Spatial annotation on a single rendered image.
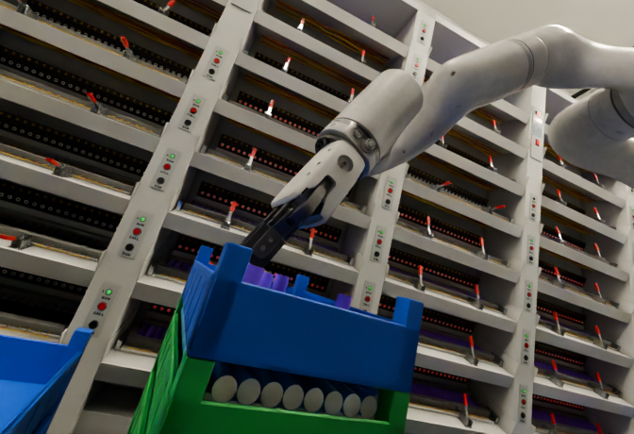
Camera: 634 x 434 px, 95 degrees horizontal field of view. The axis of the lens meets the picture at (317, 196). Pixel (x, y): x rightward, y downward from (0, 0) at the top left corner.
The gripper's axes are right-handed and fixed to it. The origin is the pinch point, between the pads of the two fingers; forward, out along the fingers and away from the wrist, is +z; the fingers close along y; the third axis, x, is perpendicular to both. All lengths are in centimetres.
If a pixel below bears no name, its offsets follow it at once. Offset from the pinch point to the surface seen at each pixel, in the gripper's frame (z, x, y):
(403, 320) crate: -2.8, -13.5, -9.0
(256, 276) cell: 3.2, -0.4, -6.4
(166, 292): 15, 0, 57
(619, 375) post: -76, -170, 40
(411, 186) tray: -63, -37, 49
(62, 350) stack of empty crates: 25.4, 6.6, 23.6
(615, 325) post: -96, -161, 41
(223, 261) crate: 4.2, 2.9, -9.4
